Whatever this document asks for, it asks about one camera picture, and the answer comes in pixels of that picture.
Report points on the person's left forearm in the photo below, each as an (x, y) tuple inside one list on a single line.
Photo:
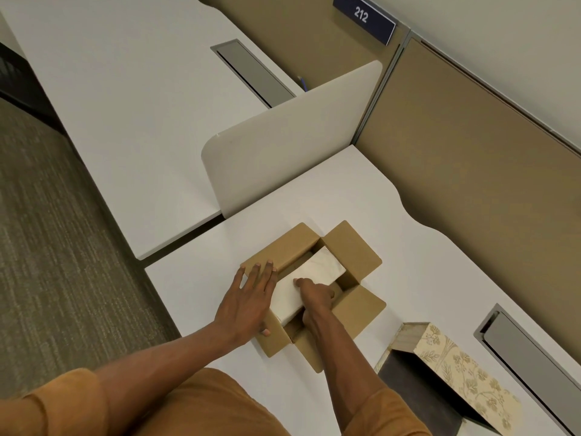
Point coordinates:
[(172, 358)]

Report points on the person's right hand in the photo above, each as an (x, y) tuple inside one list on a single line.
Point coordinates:
[(319, 298)]

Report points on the floral cream tissue box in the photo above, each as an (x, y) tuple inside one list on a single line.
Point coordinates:
[(458, 367)]

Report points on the person's right forearm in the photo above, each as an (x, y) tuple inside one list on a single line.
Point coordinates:
[(345, 363)]

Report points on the person's right fingers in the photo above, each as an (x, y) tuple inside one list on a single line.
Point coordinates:
[(308, 284)]

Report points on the person's left middle finger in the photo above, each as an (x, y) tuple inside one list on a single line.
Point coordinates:
[(258, 279)]

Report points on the person's left hand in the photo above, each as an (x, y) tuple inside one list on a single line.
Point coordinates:
[(243, 308)]

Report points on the tan partition panel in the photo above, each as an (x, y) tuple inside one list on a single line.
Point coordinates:
[(290, 27), (476, 177)]

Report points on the blue wall sign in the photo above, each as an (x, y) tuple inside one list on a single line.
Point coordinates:
[(363, 17)]

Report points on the grey partition post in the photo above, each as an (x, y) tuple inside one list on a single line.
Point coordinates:
[(386, 81)]

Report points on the brown cardboard box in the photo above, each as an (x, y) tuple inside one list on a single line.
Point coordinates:
[(354, 263)]

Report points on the white desk divider panel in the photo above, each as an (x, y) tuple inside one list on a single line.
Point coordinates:
[(290, 140)]

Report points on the orange shirt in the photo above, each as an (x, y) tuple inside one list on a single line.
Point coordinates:
[(209, 408)]

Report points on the white tissue pack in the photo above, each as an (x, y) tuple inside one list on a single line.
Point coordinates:
[(320, 267)]

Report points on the dark cabinet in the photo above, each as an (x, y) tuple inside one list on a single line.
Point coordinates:
[(27, 86)]

